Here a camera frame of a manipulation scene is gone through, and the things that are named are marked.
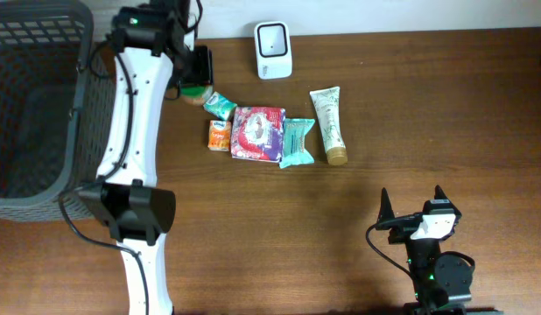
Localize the orange Kleenex tissue pack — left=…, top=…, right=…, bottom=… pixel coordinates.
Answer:
left=207, top=120, right=232, bottom=151

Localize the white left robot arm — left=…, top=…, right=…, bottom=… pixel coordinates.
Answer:
left=74, top=0, right=214, bottom=314

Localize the red purple tissue pack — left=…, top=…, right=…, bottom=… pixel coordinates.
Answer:
left=230, top=107, right=285, bottom=163

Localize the grey plastic basket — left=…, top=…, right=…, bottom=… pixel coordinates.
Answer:
left=0, top=1, right=115, bottom=222

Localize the green lid jar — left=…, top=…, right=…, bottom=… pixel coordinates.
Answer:
left=180, top=85, right=214, bottom=106

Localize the white barcode scanner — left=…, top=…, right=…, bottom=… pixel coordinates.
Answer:
left=254, top=21, right=293, bottom=80

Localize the teal Kleenex tissue pack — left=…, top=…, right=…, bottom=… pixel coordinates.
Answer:
left=203, top=92, right=237, bottom=121

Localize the mint green wipes pack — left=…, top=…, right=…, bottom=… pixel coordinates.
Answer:
left=278, top=118, right=315, bottom=169

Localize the white floral cream tube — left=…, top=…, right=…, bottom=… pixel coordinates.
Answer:
left=309, top=86, right=348, bottom=166

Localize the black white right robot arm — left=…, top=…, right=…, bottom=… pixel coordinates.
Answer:
left=365, top=185, right=499, bottom=315

